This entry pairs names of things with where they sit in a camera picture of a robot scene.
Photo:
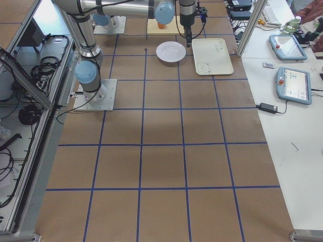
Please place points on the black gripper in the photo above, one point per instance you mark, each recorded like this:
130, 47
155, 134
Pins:
186, 19

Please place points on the white round plate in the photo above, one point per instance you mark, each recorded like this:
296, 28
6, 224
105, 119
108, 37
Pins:
170, 51

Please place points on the orange fruit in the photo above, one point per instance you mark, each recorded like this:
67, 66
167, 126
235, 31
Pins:
160, 25

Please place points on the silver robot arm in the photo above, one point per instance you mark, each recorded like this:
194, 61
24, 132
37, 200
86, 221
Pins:
106, 21
163, 11

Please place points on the cream bear tray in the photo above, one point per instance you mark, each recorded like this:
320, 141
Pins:
211, 57

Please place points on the wooden cutting board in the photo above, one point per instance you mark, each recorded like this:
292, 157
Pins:
169, 29

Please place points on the white keyboard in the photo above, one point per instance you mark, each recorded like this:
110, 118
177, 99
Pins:
269, 17

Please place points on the small printed card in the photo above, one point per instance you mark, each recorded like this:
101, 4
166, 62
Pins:
268, 65

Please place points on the far teach pendant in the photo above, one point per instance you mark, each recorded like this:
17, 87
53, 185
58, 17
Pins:
286, 47

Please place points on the teach pendant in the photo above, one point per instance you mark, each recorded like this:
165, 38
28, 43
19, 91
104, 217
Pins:
286, 47
293, 85

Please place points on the black power adapter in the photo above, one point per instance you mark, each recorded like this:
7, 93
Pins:
267, 108

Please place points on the near teach pendant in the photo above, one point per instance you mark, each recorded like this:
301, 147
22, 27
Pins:
293, 85

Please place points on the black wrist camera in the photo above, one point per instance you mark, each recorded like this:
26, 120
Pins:
202, 13

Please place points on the aluminium frame post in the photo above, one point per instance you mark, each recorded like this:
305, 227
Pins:
257, 10

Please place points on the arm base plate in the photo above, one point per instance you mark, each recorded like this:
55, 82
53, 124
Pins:
104, 99
99, 30

